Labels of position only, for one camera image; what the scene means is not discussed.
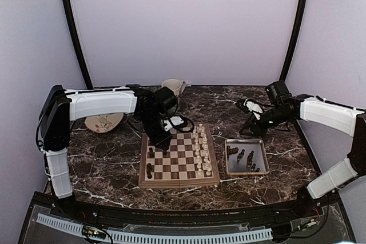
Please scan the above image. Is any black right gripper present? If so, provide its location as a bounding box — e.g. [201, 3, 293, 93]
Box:
[240, 106, 292, 138]

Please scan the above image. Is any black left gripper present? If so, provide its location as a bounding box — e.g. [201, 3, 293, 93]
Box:
[139, 111, 173, 150]

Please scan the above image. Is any dark chess piece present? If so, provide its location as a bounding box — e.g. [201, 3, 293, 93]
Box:
[148, 147, 155, 158]
[146, 163, 153, 173]

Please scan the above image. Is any metal tray with wooden rim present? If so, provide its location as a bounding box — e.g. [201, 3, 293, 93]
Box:
[225, 139, 270, 176]

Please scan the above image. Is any dark chess piece corner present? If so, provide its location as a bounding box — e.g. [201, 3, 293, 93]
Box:
[146, 171, 152, 179]

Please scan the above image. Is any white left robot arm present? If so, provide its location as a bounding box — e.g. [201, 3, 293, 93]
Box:
[36, 85, 184, 219]

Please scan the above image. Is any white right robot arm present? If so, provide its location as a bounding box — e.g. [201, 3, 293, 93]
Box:
[235, 81, 365, 218]

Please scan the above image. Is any white chess rook far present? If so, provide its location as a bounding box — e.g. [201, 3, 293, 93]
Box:
[197, 123, 204, 133]

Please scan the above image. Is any white chess rook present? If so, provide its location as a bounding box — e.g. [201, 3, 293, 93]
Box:
[197, 123, 204, 133]
[206, 167, 212, 176]

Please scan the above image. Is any white chess king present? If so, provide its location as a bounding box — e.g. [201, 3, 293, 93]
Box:
[202, 137, 208, 151]

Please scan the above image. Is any wooden chess board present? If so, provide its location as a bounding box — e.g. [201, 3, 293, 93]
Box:
[138, 123, 220, 189]

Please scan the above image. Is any white chess queen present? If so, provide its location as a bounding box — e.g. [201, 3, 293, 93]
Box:
[202, 150, 210, 163]

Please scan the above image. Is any white chess rook near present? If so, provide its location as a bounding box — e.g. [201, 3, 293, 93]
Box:
[206, 167, 212, 176]

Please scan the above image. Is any coral painted ceramic mug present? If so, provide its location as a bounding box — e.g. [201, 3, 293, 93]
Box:
[161, 79, 186, 97]

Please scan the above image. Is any bird painted ceramic plate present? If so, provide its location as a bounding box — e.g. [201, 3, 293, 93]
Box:
[85, 113, 124, 134]

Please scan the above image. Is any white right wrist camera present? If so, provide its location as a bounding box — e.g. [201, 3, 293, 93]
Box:
[235, 99, 263, 114]

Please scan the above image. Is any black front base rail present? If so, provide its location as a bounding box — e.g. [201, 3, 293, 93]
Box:
[94, 206, 290, 226]

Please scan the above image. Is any black right corner post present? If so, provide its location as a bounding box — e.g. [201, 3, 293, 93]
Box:
[279, 0, 307, 82]

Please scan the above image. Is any black corner post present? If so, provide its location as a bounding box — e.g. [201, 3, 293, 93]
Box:
[279, 0, 307, 82]
[62, 0, 94, 90]

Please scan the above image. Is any white slotted cable duct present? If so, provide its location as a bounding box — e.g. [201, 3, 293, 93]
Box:
[35, 213, 273, 243]

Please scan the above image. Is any black left corner post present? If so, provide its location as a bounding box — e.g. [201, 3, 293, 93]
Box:
[62, 0, 94, 90]

